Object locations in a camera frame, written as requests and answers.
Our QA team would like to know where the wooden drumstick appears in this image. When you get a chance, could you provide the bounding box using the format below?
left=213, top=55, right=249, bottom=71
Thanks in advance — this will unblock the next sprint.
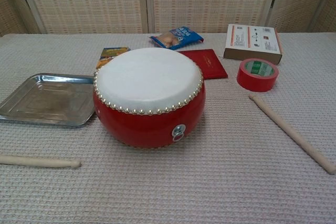
left=0, top=154, right=81, bottom=169
left=248, top=94, right=336, bottom=175

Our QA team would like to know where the red drum with white skin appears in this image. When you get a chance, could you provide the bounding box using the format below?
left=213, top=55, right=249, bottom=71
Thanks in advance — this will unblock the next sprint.
left=92, top=47, right=206, bottom=148

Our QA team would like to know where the silver metal tray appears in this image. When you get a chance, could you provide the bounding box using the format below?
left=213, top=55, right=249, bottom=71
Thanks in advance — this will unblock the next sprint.
left=0, top=73, right=96, bottom=128

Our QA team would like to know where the red certificate booklet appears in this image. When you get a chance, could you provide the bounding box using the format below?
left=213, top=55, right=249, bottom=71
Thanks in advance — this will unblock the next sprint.
left=179, top=48, right=228, bottom=80

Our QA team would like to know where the blue snack packet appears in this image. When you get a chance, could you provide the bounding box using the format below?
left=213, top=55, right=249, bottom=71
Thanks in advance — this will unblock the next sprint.
left=148, top=26, right=205, bottom=51

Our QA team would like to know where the yellow and blue snack box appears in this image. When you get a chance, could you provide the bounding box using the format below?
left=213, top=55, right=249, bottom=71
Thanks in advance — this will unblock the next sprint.
left=96, top=47, right=131, bottom=70

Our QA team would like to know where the red tape roll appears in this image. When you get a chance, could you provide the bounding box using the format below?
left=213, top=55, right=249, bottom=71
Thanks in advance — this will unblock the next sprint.
left=236, top=58, right=279, bottom=93

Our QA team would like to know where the white woven tablecloth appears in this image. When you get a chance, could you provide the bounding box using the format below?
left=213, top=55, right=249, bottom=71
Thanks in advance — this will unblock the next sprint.
left=0, top=32, right=336, bottom=224

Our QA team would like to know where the white cardboard box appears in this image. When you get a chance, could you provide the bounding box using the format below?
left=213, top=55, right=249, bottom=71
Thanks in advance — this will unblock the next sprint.
left=223, top=23, right=284, bottom=65

